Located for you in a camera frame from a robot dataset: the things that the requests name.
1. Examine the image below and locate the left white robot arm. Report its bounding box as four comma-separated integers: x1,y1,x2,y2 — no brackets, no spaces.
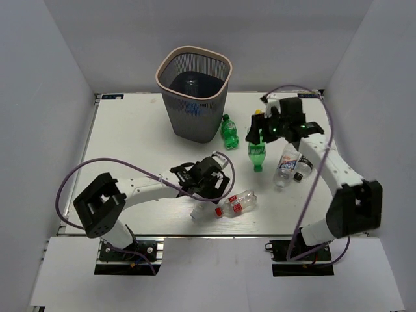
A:
73,153,234,259

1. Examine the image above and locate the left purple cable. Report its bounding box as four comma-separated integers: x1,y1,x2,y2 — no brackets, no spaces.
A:
55,152,237,276

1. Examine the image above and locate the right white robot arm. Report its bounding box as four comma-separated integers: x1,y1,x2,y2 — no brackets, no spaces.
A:
246,97,383,259

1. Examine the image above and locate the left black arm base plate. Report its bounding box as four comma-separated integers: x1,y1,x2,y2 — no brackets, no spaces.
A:
94,237,164,276

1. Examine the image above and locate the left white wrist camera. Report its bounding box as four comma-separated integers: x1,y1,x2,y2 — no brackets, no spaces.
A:
211,151,229,170

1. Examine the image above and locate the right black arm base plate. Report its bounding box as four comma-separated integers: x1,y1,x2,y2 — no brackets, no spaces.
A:
265,240,334,277

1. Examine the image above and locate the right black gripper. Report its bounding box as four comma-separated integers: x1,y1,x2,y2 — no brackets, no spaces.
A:
246,109,289,145

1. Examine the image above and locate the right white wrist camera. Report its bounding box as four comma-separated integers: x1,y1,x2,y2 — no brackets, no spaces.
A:
260,94,280,118

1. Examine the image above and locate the grey mesh waste bin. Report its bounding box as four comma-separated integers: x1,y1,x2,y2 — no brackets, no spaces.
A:
155,45,233,143

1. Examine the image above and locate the green soda bottle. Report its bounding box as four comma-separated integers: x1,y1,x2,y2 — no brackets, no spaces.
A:
248,132,266,172
221,114,239,150

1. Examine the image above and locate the purple cable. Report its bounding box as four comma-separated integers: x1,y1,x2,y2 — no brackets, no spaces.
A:
55,152,237,276
261,84,352,266

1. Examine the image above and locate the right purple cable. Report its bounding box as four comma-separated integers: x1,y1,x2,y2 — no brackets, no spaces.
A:
261,84,352,266

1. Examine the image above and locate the black label black cap bottle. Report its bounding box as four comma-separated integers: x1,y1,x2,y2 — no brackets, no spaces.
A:
293,155,313,182

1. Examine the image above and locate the red label cola bottle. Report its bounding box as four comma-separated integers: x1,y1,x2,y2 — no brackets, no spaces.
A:
214,190,257,218

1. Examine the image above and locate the blue label water bottle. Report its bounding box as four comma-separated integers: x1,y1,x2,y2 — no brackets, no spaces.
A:
183,76,204,118

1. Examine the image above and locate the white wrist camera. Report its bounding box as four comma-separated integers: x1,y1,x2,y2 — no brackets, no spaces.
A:
260,94,280,118
211,151,229,170

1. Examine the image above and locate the clear unlabelled plastic bottle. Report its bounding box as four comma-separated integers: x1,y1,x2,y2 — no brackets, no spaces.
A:
190,202,216,222

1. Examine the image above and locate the white blue orange label bottle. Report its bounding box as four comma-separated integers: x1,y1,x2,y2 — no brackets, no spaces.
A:
273,144,300,190

